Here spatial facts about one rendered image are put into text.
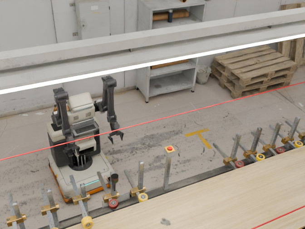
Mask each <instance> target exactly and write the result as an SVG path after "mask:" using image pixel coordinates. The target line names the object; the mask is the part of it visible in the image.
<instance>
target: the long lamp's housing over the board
mask: <svg viewBox="0 0 305 229"><path fill-rule="evenodd" d="M302 34H305V21H304V20H299V21H294V22H288V23H283V24H277V25H272V26H271V29H270V28H269V27H267V26H264V27H258V28H252V29H246V30H239V31H233V32H228V33H222V34H217V35H209V36H203V37H197V38H192V39H186V40H179V41H173V42H167V43H161V44H156V45H148V46H143V47H137V48H132V49H131V52H130V51H129V50H128V49H126V50H118V51H112V52H107V53H101V54H95V55H88V56H82V57H77V58H71V59H65V60H58V61H52V62H46V63H41V64H35V65H27V66H21V67H16V68H10V69H5V70H0V90H6V89H12V88H16V87H21V86H27V85H33V84H38V83H43V82H48V81H53V80H60V79H65V78H70V77H75V76H81V75H87V74H92V73H97V72H102V71H107V70H114V69H119V68H124V67H129V66H134V65H141V64H146V63H151V62H156V61H161V60H167V59H173V58H178V57H183V56H188V55H195V54H200V53H205V52H210V51H215V50H221V49H227V48H232V47H237V46H242V45H248V44H253V43H259V42H264V41H269V40H276V39H280V38H285V37H291V36H296V35H302Z"/></svg>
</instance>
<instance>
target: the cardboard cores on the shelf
mask: <svg viewBox="0 0 305 229"><path fill-rule="evenodd" d="M188 16H189V13H188V11H187V10H186V9H183V10H173V15H172V18H173V19H174V18H182V17H188ZM167 19H168V11H166V12H159V13H153V15H152V20H153V21H157V20H167ZM185 62H188V59H183V60H177V61H172V62H167V63H162V64H157V65H151V66H150V69H156V68H161V67H165V66H170V65H176V64H180V63H185Z"/></svg>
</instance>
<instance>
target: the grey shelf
mask: <svg viewBox="0 0 305 229"><path fill-rule="evenodd" d="M206 8H207V2H206V1H204V0H187V1H186V2H185V3H183V2H181V1H180V0H138V26H137V32H139V31H145V30H153V29H160V28H166V27H173V26H179V25H187V24H194V23H200V22H204V20H205V14H206ZM169 9H173V10H183V9H186V10H187V11H188V13H189V16H188V17H182V18H174V19H172V22H171V23H169V22H168V19H167V20H157V21H153V13H159V12H166V11H169ZM198 60H199V56H198V57H193V58H188V62H185V63H180V64H176V65H170V66H165V67H161V68H156V69H150V66H145V67H140V68H137V72H136V90H139V89H140V91H141V92H142V94H143V95H144V96H145V98H146V101H145V102H146V103H148V98H149V97H151V96H155V95H159V94H164V93H169V92H173V91H178V90H183V89H187V88H191V87H192V90H191V92H194V87H195V81H196V75H197V66H198Z"/></svg>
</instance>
